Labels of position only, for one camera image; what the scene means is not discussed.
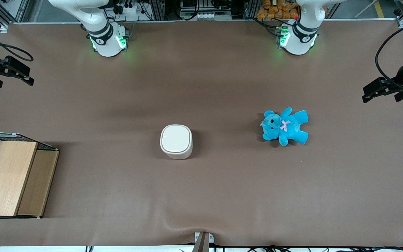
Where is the metal table edge bracket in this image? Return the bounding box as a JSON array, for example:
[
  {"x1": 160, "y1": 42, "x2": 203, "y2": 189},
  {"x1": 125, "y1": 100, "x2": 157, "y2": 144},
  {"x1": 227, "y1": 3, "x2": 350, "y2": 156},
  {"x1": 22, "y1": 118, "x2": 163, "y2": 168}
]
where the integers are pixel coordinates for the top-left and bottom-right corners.
[{"x1": 192, "y1": 232, "x2": 214, "y2": 252}]

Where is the wooden shelf box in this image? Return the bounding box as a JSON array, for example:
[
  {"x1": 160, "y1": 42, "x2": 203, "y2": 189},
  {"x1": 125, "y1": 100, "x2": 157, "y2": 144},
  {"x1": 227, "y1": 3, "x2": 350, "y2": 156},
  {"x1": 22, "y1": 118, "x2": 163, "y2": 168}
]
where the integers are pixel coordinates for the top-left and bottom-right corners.
[{"x1": 0, "y1": 132, "x2": 60, "y2": 220}]

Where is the white power strip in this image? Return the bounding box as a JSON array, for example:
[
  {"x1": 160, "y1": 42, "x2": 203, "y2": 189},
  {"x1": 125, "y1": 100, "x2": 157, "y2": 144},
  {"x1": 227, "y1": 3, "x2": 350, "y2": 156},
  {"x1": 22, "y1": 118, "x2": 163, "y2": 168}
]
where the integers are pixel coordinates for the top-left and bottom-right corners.
[{"x1": 118, "y1": 3, "x2": 143, "y2": 16}]

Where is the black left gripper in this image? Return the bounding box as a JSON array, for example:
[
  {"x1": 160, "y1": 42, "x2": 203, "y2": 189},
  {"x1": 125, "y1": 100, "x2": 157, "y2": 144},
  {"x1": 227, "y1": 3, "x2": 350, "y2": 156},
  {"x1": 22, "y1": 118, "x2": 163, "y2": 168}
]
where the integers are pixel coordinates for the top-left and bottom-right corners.
[{"x1": 362, "y1": 56, "x2": 403, "y2": 104}]

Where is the orange plush toy pile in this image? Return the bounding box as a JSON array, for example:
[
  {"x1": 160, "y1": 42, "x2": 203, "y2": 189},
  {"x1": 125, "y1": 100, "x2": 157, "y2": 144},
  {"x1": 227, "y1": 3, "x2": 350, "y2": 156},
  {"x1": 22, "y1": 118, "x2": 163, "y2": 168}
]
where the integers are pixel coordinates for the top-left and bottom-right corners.
[{"x1": 256, "y1": 0, "x2": 300, "y2": 20}]

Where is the white lidded trash can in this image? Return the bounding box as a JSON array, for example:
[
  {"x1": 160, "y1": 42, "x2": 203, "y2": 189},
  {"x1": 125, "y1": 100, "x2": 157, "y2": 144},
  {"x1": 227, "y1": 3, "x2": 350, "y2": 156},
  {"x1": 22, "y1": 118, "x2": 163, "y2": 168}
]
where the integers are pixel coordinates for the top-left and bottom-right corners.
[{"x1": 160, "y1": 124, "x2": 193, "y2": 160}]

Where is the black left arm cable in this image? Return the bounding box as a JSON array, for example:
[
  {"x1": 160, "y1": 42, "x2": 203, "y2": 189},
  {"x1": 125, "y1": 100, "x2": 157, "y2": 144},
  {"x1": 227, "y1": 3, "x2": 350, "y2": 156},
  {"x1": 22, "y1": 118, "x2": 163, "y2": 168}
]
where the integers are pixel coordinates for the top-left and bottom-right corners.
[{"x1": 375, "y1": 20, "x2": 403, "y2": 89}]

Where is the brown table mat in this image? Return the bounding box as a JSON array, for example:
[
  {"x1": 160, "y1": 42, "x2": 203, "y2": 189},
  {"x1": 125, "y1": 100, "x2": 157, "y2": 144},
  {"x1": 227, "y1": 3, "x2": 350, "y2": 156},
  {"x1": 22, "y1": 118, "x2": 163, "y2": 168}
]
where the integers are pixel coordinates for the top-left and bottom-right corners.
[{"x1": 0, "y1": 19, "x2": 403, "y2": 247}]

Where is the blue teddy bear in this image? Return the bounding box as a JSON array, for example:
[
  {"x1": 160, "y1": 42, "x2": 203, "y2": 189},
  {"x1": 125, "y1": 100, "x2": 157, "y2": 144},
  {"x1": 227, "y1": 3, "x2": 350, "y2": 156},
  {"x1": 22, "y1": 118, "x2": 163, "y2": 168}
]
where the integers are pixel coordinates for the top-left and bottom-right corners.
[{"x1": 260, "y1": 107, "x2": 309, "y2": 147}]

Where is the white terminal block strip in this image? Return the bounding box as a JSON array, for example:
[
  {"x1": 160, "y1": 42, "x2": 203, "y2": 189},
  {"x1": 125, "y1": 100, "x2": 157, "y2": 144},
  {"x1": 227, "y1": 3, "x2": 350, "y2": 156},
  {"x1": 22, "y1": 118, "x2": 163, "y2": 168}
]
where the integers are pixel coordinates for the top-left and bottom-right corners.
[{"x1": 181, "y1": 12, "x2": 232, "y2": 21}]

